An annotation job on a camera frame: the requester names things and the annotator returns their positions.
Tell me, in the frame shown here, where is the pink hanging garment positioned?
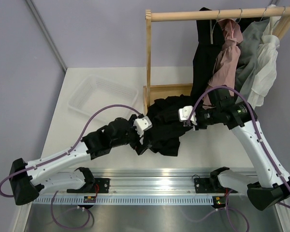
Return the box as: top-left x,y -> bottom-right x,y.
206,18 -> 244,90

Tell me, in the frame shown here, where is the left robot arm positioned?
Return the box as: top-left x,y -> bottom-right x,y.
9,115 -> 152,205

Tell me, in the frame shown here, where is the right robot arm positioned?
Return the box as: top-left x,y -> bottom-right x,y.
178,86 -> 290,211

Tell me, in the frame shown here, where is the white slotted cable duct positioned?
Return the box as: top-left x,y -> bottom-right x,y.
33,195 -> 214,205

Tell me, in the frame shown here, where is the grey hanging garment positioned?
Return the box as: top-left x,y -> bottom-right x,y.
234,18 -> 269,99

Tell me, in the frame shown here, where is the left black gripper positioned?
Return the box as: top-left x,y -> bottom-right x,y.
111,115 -> 152,155

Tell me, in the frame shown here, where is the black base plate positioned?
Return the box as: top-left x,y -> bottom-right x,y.
193,177 -> 225,193
66,178 -> 110,194

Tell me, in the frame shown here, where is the wooden clothes rack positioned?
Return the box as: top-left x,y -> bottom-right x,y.
143,6 -> 290,111

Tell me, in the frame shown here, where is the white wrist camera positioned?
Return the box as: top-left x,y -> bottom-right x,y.
133,116 -> 152,137
178,105 -> 197,126

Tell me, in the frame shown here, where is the black hanging garment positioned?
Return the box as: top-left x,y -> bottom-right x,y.
190,14 -> 225,101

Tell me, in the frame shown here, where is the white hanging garment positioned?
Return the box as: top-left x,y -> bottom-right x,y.
247,16 -> 281,108

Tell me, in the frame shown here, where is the black pleated skirt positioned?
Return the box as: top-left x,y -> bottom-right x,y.
145,95 -> 195,157

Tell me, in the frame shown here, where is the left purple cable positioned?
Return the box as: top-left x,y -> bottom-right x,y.
0,104 -> 145,228

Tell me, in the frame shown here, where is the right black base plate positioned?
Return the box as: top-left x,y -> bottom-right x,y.
193,177 -> 225,193

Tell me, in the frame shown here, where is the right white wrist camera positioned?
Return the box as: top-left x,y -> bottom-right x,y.
178,105 -> 197,126

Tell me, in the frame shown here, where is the aluminium mounting rail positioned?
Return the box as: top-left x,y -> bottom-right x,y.
23,168 -> 286,195

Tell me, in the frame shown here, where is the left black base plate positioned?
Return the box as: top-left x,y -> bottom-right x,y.
66,178 -> 110,194

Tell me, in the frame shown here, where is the white plastic basket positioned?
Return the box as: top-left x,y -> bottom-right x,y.
68,74 -> 139,118

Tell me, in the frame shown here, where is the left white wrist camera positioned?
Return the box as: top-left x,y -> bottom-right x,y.
133,116 -> 152,137

